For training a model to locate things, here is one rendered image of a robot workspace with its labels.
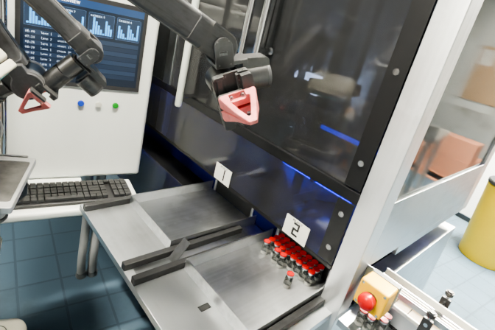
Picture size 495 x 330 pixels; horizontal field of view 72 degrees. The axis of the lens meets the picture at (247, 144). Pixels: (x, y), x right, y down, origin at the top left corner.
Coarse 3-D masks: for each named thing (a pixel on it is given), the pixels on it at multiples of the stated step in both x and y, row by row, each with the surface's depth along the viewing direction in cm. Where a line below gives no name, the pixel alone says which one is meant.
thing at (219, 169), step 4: (220, 164) 119; (216, 168) 121; (220, 168) 119; (224, 168) 117; (216, 172) 121; (220, 172) 119; (228, 172) 116; (216, 176) 121; (220, 176) 119; (228, 176) 116; (220, 180) 119; (224, 180) 118; (228, 180) 116; (224, 184) 118; (228, 184) 116
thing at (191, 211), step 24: (144, 192) 116; (168, 192) 122; (192, 192) 130; (216, 192) 134; (144, 216) 106; (168, 216) 112; (192, 216) 115; (216, 216) 119; (240, 216) 122; (168, 240) 97
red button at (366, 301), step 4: (364, 292) 80; (368, 292) 80; (360, 296) 79; (364, 296) 79; (368, 296) 78; (372, 296) 79; (360, 300) 79; (364, 300) 78; (368, 300) 78; (372, 300) 78; (360, 304) 79; (364, 304) 78; (368, 304) 78; (372, 304) 78; (364, 308) 79; (368, 308) 78; (372, 308) 78
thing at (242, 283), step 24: (240, 240) 103; (192, 264) 89; (216, 264) 96; (240, 264) 98; (264, 264) 101; (216, 288) 88; (240, 288) 90; (264, 288) 92; (312, 288) 96; (240, 312) 82; (264, 312) 84; (288, 312) 83
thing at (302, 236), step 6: (288, 216) 98; (288, 222) 98; (300, 222) 95; (282, 228) 100; (288, 228) 98; (300, 228) 95; (306, 228) 93; (288, 234) 98; (300, 234) 95; (306, 234) 94; (300, 240) 95
